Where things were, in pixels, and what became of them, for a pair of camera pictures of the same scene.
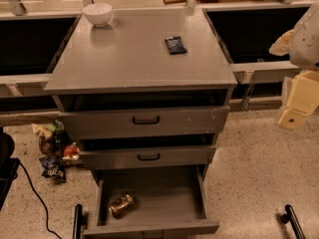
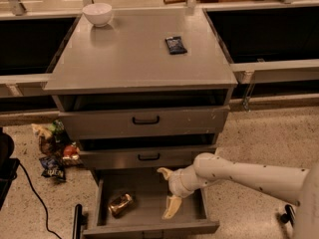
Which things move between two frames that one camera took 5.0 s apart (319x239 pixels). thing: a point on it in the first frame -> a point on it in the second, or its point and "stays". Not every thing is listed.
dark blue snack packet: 174,45 stays
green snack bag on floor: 59,135 stays
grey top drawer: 138,122 stays
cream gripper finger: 282,45 -> 172,206
